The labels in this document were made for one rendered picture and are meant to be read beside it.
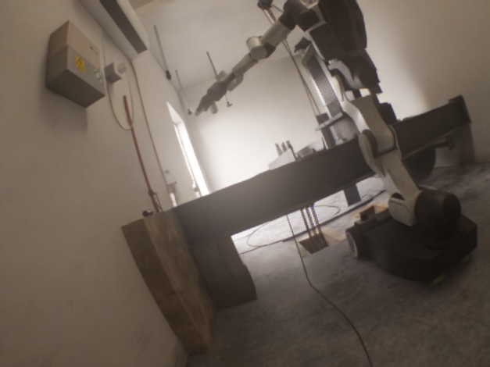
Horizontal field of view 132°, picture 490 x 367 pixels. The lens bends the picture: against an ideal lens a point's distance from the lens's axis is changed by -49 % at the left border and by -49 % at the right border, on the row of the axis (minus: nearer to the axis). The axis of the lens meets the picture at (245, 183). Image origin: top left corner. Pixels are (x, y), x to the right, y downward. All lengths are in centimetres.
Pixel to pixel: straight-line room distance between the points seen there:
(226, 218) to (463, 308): 119
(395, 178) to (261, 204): 72
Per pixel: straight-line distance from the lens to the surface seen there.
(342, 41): 110
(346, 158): 134
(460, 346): 79
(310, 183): 123
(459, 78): 259
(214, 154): 397
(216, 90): 111
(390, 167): 109
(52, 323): 58
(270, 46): 107
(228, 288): 124
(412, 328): 84
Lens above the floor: 64
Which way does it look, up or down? level
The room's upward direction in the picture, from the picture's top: 21 degrees counter-clockwise
